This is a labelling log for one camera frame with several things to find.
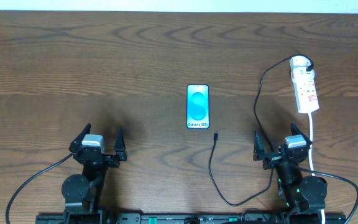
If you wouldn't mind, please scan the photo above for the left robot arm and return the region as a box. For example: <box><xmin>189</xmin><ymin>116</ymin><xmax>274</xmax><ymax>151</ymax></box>
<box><xmin>62</xmin><ymin>123</ymin><xmax>127</xmax><ymax>223</ymax></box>

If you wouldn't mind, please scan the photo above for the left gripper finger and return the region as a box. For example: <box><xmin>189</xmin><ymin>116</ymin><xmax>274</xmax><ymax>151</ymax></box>
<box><xmin>70</xmin><ymin>123</ymin><xmax>91</xmax><ymax>146</ymax></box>
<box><xmin>114</xmin><ymin>128</ymin><xmax>127</xmax><ymax>161</ymax></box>

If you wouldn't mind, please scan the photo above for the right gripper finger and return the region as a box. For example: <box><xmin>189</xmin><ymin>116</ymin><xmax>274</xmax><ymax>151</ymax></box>
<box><xmin>253</xmin><ymin>130</ymin><xmax>265</xmax><ymax>161</ymax></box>
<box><xmin>290</xmin><ymin>123</ymin><xmax>312</xmax><ymax>144</ymax></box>

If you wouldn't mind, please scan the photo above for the black USB charging cable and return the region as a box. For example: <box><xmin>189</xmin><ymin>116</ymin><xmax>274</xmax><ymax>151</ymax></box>
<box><xmin>208</xmin><ymin>54</ymin><xmax>315</xmax><ymax>207</ymax></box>

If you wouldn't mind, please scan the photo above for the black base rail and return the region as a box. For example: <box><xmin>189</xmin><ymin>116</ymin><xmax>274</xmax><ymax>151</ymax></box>
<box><xmin>35</xmin><ymin>212</ymin><xmax>347</xmax><ymax>224</ymax></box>

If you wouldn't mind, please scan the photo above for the white USB charger plug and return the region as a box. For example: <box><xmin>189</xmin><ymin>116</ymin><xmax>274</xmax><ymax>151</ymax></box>
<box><xmin>290</xmin><ymin>54</ymin><xmax>314</xmax><ymax>72</ymax></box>

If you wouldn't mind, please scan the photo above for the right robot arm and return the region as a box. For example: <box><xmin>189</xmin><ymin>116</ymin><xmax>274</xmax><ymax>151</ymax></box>
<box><xmin>253</xmin><ymin>123</ymin><xmax>327</xmax><ymax>223</ymax></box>

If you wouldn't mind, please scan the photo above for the white power strip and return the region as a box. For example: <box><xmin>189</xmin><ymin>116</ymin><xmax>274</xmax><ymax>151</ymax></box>
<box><xmin>291</xmin><ymin>67</ymin><xmax>319</xmax><ymax>114</ymax></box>

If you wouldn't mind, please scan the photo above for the blue Galaxy smartphone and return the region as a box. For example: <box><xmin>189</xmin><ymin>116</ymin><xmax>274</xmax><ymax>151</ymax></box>
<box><xmin>186</xmin><ymin>85</ymin><xmax>210</xmax><ymax>129</ymax></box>

